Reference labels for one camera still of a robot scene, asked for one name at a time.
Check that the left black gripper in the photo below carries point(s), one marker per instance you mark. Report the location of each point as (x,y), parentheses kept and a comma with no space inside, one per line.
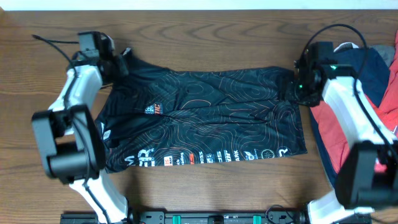
(123,73)

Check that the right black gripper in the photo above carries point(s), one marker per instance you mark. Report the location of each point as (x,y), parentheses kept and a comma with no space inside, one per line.
(309,102)

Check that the black orange patterned jersey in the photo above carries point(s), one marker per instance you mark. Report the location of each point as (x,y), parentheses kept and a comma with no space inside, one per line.
(156,116)

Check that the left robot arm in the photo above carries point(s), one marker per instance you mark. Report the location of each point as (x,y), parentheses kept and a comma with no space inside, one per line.
(70,146)

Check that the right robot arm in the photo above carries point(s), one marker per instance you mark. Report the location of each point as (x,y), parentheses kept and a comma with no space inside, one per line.
(367,181)

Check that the red printed shirt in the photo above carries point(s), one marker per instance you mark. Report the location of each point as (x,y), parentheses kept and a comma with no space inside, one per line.
(387,110)

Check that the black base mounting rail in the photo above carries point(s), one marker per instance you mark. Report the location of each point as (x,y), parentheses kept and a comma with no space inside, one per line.
(273,216)

